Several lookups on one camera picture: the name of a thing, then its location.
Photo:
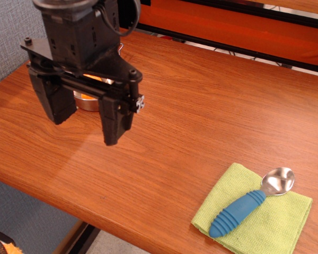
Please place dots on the blue handled metal spoon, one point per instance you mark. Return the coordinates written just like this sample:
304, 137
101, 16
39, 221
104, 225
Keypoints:
275, 183

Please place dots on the orange panel black frame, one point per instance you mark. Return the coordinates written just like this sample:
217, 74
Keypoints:
245, 27

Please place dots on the green folded cloth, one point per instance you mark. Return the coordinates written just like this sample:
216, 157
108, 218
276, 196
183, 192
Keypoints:
274, 227

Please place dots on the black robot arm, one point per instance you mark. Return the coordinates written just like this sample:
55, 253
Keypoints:
69, 5

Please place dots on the small steel pot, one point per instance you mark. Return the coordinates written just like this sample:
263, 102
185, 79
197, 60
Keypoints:
89, 105

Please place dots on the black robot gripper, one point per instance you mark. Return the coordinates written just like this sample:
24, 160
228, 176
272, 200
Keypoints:
88, 43

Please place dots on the orange toy fruit slice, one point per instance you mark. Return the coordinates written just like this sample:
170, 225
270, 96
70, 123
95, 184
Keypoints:
84, 96

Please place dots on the orange object in basket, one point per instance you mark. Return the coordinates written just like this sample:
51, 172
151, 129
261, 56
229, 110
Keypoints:
12, 249

